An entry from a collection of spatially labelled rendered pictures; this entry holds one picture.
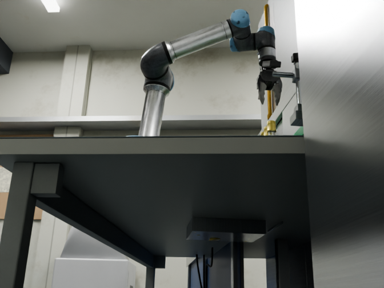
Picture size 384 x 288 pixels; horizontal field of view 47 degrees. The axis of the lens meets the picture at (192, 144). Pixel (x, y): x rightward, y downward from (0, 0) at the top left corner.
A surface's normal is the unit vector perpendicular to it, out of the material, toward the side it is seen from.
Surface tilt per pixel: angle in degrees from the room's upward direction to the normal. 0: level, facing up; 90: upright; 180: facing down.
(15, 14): 180
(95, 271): 90
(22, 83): 90
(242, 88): 90
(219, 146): 90
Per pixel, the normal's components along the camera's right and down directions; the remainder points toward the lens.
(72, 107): -0.08, -0.36
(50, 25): -0.03, 0.93
